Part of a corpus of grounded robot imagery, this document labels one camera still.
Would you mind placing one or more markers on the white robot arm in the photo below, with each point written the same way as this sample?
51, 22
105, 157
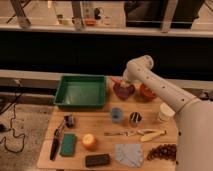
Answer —
194, 117

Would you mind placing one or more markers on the orange pepper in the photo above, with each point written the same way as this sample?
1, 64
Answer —
116, 81

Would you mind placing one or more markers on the orange red bowl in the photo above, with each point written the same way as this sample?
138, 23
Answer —
146, 93

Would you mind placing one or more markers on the blue plastic cup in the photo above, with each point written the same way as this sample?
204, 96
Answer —
116, 114

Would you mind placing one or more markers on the green plastic tray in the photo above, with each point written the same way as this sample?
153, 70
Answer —
81, 92

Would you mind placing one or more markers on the metal cup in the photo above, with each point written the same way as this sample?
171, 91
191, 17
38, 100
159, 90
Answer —
134, 119

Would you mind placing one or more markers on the small black toy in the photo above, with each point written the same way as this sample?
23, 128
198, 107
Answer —
69, 121

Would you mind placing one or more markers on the silver fork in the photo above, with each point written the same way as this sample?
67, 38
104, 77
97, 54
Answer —
123, 133

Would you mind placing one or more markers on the orange fruit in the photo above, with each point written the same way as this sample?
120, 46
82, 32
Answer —
89, 141

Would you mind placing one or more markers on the yellow banana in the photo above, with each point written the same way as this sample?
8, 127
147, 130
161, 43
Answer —
148, 135

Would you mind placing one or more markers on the white plastic cup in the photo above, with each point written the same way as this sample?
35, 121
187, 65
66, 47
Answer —
165, 113

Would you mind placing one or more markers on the gray blue cloth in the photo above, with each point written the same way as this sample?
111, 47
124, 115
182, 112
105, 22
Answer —
130, 155

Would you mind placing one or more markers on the black rectangular block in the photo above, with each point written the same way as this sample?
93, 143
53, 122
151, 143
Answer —
97, 160

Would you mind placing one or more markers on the green sponge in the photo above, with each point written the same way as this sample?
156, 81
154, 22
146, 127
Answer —
68, 145

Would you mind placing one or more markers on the bunch of dark grapes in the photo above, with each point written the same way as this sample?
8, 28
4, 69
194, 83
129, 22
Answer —
165, 151

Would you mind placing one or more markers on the black handled knife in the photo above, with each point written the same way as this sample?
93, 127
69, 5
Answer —
55, 142

